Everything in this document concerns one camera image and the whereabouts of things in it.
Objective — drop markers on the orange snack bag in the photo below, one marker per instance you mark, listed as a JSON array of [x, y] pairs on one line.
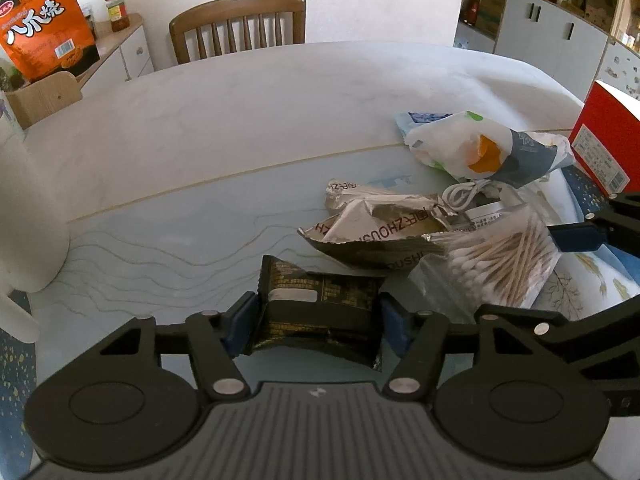
[[40, 25]]

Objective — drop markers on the small cardboard box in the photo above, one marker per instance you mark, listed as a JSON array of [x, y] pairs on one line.
[[45, 97]]

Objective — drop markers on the dark snack packet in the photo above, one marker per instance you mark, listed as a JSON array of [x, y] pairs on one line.
[[310, 310]]

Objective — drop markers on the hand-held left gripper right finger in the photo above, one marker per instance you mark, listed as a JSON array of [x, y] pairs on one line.
[[396, 329]]

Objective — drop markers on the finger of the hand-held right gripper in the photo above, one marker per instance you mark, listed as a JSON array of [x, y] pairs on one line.
[[590, 340], [575, 237]]

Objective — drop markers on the bag of cotton swabs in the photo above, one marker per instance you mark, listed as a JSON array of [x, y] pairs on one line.
[[500, 265]]

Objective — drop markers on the blue tissue pack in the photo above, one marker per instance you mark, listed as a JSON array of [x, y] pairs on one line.
[[417, 119]]

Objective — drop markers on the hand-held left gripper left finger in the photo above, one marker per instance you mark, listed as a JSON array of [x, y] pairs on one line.
[[240, 325]]

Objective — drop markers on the grey cabinet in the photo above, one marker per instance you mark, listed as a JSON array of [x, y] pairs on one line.
[[545, 30]]

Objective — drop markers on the white desktop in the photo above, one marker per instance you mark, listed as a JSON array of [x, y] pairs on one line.
[[250, 110]]

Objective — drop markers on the wooden chair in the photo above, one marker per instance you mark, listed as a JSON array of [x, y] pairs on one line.
[[235, 7]]

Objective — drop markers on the small silver foil packet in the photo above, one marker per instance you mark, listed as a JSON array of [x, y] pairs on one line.
[[350, 192]]

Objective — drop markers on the white sideboard cabinet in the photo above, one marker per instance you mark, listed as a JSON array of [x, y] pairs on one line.
[[132, 55]]

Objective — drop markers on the large silver foil packet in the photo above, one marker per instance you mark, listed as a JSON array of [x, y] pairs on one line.
[[380, 230]]

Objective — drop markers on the white plastic bag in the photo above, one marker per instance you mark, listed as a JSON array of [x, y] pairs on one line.
[[450, 140]]

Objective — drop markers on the red cardboard box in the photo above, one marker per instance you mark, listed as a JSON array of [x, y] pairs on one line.
[[605, 130]]

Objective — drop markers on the red-lidded jar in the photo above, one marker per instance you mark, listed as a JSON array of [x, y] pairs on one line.
[[117, 15]]

